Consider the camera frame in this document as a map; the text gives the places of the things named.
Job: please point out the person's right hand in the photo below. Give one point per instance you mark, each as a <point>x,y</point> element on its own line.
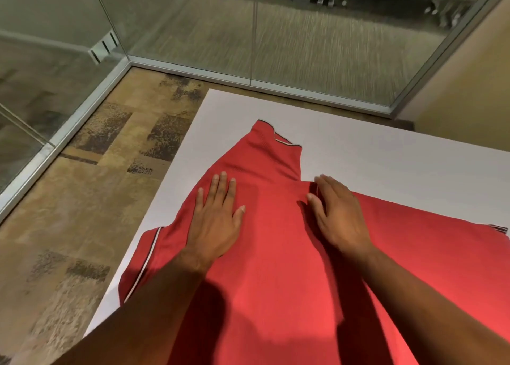
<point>342,225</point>

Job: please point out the person's left little finger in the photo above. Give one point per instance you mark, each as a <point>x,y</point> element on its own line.
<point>199,201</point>

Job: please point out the person's left forearm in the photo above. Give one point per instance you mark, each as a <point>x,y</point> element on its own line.
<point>143,317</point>

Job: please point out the person's right thumb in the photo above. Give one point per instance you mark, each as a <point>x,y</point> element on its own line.
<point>316,211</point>

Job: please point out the metal glass door hinge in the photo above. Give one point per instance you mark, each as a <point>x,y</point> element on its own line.
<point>103,48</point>

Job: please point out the red shirt with striped trim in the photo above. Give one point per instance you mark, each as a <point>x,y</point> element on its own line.
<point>279,265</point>

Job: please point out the person's left middle finger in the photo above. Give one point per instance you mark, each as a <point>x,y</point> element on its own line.
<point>221,189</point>

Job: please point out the aluminium partition frame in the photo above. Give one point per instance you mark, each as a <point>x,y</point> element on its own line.
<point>259,85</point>

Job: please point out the person's left hand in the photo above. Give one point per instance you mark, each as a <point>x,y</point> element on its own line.
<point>213,231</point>

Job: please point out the glass door panel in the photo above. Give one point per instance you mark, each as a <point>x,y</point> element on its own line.
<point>44,78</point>

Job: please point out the glass partition panel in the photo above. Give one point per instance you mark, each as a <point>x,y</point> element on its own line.
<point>346,46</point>
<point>179,22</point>

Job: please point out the person's right forearm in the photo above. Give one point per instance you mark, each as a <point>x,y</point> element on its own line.
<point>430,317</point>

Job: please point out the person's left thumb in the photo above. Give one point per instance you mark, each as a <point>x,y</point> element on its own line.
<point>239,215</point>

